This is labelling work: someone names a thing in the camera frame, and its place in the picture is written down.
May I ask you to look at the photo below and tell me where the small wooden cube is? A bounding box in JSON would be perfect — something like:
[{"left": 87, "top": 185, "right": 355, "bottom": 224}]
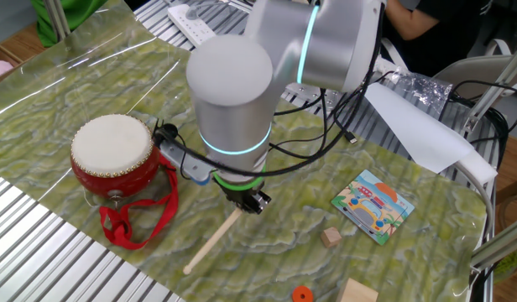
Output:
[{"left": 320, "top": 226, "right": 342, "bottom": 248}]

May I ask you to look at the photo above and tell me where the white paper sheet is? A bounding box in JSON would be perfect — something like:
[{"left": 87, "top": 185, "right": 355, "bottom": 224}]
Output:
[{"left": 363, "top": 81, "right": 499, "bottom": 185}]

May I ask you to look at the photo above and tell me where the green marble pattern mat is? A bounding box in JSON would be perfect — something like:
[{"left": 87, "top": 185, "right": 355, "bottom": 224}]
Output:
[{"left": 0, "top": 0, "right": 494, "bottom": 302}]

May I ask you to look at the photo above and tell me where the black usb cable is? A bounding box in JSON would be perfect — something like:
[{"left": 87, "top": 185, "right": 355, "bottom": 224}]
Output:
[{"left": 333, "top": 70, "right": 396, "bottom": 145}]

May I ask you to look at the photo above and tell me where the wrist camera silver bracket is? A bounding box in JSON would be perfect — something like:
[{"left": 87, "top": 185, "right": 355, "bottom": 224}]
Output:
[{"left": 152, "top": 122, "right": 213, "bottom": 187}]

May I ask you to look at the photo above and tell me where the grey hose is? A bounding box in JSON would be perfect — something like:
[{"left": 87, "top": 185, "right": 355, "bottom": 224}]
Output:
[{"left": 453, "top": 161, "right": 494, "bottom": 248}]

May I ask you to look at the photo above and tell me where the clear plastic bag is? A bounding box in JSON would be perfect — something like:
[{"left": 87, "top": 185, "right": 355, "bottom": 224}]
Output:
[{"left": 373, "top": 56, "right": 453, "bottom": 115}]

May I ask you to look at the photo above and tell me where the aluminium frame post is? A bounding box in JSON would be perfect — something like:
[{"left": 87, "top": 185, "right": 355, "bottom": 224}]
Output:
[
  {"left": 42, "top": 0, "right": 71, "bottom": 43},
  {"left": 467, "top": 213, "right": 517, "bottom": 273},
  {"left": 462, "top": 39, "right": 517, "bottom": 134}
]

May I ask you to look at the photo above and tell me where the bus picture puzzle board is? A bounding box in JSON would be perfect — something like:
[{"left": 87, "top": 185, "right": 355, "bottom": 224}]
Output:
[{"left": 330, "top": 169, "right": 415, "bottom": 246}]

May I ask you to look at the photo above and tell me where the red drum strap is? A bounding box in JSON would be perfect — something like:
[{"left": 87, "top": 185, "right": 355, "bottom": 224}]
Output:
[{"left": 99, "top": 144, "right": 180, "bottom": 251}]

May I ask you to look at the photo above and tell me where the orange ring disc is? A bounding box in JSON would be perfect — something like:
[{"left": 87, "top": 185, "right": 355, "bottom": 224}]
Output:
[{"left": 291, "top": 285, "right": 315, "bottom": 302}]

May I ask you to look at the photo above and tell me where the grey white chair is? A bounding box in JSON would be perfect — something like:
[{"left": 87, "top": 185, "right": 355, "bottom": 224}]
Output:
[{"left": 379, "top": 37, "right": 517, "bottom": 100}]

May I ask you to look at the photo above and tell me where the red drum white skin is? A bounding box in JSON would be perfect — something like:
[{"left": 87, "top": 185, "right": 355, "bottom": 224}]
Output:
[{"left": 70, "top": 113, "right": 161, "bottom": 200}]

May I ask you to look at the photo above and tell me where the large wooden block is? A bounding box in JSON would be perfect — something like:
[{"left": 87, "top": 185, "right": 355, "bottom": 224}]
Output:
[{"left": 336, "top": 277, "right": 379, "bottom": 302}]

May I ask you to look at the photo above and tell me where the pale wooden drumstick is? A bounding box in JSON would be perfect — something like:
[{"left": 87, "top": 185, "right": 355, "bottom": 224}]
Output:
[{"left": 182, "top": 208, "right": 244, "bottom": 276}]

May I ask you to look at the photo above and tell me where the person in black shirt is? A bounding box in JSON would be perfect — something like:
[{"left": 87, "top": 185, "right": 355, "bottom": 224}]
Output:
[{"left": 384, "top": 0, "right": 501, "bottom": 79}]

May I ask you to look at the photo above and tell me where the white power strip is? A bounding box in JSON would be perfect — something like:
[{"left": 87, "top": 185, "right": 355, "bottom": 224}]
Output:
[{"left": 166, "top": 3, "right": 217, "bottom": 49}]

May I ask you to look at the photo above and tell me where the pink soft item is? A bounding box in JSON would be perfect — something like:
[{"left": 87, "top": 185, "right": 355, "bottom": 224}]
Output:
[{"left": 0, "top": 60, "right": 15, "bottom": 83}]

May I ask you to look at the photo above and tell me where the silver robot mounting plate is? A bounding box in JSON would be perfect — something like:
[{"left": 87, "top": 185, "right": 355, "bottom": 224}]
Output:
[{"left": 283, "top": 81, "right": 339, "bottom": 111}]

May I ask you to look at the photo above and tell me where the black cable bundle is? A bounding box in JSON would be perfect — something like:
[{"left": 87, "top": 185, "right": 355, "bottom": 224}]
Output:
[{"left": 449, "top": 78, "right": 517, "bottom": 169}]

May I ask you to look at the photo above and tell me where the green flange ring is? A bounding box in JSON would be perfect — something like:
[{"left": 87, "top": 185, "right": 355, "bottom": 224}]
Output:
[{"left": 211, "top": 164, "right": 268, "bottom": 192}]

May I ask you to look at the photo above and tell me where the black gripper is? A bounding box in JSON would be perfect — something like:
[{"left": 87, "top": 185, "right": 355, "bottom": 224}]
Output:
[{"left": 222, "top": 183, "right": 273, "bottom": 216}]

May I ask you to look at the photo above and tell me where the green cloth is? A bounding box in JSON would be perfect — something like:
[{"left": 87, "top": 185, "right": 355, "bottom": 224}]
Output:
[{"left": 29, "top": 0, "right": 109, "bottom": 49}]

